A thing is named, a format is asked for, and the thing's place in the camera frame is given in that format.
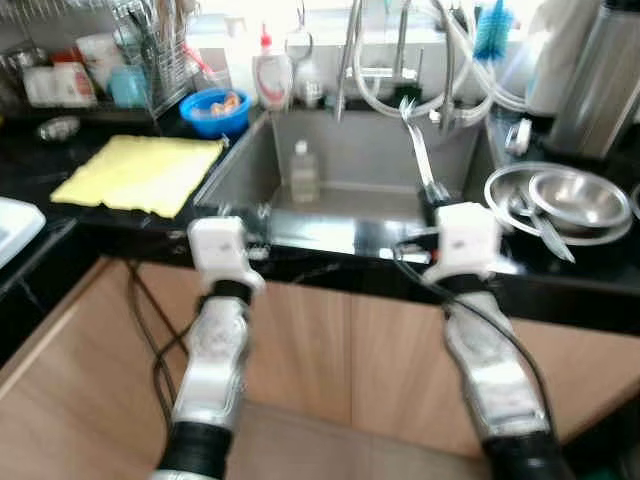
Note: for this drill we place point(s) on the small stainless steel bowl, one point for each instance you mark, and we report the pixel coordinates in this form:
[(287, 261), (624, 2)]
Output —
[(580, 200)]

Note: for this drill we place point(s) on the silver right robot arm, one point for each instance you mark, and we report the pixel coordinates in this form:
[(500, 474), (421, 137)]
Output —
[(495, 380)]

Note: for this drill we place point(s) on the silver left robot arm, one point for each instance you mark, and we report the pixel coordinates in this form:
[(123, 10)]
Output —
[(210, 380)]

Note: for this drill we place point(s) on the large stainless steel bowl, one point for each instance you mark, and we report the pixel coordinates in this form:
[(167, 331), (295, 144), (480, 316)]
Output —
[(500, 198)]

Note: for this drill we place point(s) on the clear plastic bottle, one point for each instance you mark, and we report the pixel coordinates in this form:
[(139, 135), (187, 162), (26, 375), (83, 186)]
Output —
[(304, 175)]

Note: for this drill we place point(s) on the stainless steel sink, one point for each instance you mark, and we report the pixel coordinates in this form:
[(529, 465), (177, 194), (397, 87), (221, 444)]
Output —
[(360, 150)]

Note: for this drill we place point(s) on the wooden sink cabinet door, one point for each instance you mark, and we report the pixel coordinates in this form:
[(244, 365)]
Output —
[(590, 380), (300, 350)]

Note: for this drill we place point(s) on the metal table knife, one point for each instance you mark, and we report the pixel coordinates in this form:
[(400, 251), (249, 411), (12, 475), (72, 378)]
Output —
[(550, 236)]

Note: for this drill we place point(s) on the blue plastic bowl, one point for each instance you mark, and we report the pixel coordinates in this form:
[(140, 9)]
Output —
[(215, 118)]

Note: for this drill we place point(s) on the yellow dish cloth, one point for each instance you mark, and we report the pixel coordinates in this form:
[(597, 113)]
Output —
[(140, 175)]

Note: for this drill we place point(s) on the white red-capped soap bottle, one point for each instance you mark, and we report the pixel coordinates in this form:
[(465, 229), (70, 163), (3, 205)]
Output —
[(272, 78)]

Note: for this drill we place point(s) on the chrome sink faucet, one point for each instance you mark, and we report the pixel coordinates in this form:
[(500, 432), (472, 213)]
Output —
[(400, 50)]

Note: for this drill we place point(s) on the blue bottle brush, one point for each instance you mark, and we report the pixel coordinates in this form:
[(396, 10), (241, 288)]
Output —
[(492, 35)]

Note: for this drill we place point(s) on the teal plastic cup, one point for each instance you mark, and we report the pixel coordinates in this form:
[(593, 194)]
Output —
[(128, 87)]

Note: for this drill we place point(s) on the tall stainless steel cylinder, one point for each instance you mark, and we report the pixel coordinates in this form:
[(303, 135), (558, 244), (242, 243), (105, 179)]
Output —
[(600, 80)]

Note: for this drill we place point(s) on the small steel strainer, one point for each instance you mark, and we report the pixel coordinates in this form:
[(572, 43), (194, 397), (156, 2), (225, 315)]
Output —
[(58, 127)]

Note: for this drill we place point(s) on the wooden cabinet side panel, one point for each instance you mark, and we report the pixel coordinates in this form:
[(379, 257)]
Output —
[(70, 380)]

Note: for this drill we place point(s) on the white plastic tray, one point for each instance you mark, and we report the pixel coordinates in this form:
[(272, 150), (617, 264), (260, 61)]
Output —
[(15, 225)]

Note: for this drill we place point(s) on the white red packet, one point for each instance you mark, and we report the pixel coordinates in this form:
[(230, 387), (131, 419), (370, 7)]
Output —
[(100, 55)]

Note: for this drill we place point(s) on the white mug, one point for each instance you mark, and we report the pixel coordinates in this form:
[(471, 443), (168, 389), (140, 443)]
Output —
[(60, 85)]

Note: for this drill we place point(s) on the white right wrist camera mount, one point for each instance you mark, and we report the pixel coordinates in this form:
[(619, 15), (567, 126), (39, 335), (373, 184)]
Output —
[(465, 240)]

